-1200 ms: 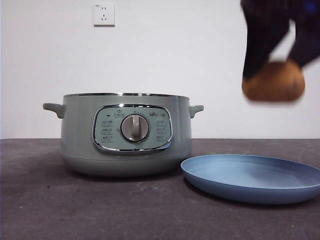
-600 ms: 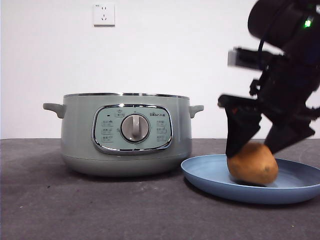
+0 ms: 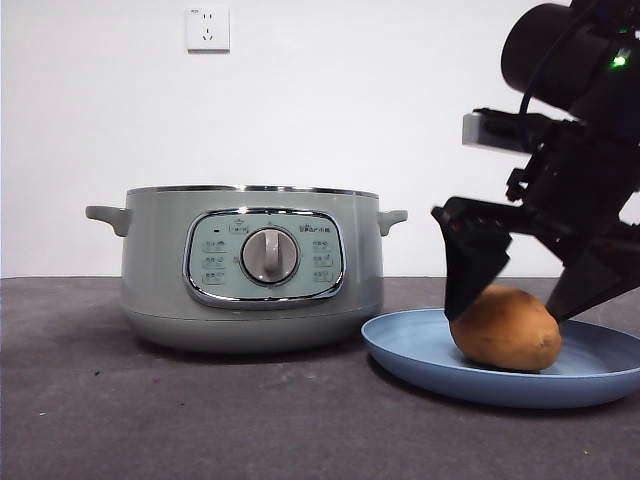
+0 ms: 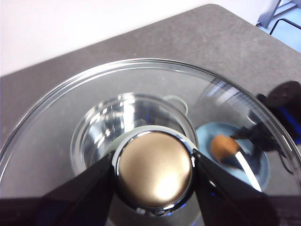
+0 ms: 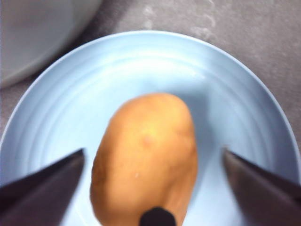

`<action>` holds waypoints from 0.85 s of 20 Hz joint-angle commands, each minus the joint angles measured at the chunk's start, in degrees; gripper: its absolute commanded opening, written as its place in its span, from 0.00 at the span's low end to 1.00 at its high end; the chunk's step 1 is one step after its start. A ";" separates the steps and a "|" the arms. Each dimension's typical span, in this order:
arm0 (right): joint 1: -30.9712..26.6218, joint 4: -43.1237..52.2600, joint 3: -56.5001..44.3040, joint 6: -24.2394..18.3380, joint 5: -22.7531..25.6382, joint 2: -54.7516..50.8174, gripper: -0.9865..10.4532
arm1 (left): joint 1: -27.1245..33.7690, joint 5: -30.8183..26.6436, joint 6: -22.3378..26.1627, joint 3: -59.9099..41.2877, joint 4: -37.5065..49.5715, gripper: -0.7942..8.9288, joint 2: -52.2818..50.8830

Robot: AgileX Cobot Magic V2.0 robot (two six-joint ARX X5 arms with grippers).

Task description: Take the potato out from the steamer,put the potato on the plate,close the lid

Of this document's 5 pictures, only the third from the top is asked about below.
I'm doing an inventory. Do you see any brown potato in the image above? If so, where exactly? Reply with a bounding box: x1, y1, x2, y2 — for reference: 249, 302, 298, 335
448, 284, 563, 373

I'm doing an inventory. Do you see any blue round plate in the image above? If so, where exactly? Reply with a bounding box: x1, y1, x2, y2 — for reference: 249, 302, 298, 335
360, 307, 640, 409

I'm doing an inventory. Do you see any pale green electric steamer pot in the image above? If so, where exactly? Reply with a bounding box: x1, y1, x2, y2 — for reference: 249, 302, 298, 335
84, 184, 409, 357

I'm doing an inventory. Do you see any black camera cable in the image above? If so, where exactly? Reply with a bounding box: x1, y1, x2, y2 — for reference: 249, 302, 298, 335
517, 9, 592, 152

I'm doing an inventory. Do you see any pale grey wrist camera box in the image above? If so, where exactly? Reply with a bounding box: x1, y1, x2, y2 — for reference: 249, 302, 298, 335
461, 110, 539, 153

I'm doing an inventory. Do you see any white wall socket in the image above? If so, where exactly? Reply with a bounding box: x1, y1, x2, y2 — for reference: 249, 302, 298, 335
186, 5, 232, 55

